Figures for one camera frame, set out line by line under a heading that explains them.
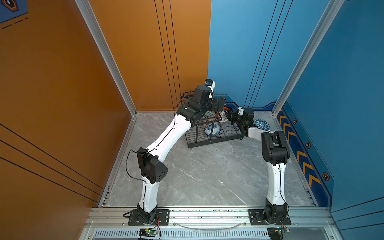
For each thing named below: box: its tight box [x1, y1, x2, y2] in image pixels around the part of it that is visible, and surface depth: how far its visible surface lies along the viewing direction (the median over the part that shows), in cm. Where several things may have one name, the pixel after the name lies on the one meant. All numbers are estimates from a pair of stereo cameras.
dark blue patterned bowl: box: [253, 119, 270, 131], surface depth 111 cm
